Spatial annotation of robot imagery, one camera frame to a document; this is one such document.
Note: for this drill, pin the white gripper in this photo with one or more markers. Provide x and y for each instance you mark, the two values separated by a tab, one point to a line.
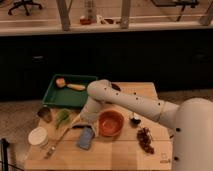
91	110

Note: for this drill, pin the blue-grey sponge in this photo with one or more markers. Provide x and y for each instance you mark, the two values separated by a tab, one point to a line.
85	138

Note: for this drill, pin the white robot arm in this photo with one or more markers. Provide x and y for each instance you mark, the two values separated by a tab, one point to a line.
191	121

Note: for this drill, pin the orange-red bowl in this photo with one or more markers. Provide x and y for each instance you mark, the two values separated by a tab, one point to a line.
110	123

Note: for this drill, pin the green leafy vegetable toy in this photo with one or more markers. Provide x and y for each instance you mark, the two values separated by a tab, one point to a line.
62	116

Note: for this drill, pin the green plastic tray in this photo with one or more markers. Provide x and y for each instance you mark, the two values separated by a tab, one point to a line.
65	97

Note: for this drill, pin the dark bowl with white contents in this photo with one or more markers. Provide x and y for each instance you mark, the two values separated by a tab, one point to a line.
115	87

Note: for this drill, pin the black ladle spoon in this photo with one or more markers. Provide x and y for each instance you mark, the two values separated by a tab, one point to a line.
134	119

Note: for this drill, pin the small metal cup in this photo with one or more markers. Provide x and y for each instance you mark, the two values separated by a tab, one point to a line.
45	114

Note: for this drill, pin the white lidded container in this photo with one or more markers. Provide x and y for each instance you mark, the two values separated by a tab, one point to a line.
38	137

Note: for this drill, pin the bunch of dark grapes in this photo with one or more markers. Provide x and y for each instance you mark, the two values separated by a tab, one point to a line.
145	140

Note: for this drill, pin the red object on ledge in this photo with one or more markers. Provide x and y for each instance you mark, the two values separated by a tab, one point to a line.
84	21

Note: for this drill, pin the black stand at left edge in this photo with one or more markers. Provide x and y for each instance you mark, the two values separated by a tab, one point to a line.
3	152

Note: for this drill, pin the clear bottle on ledge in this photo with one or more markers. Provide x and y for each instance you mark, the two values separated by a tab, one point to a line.
90	10

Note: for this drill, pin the black office chair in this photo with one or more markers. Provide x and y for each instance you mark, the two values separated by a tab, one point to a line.
24	3

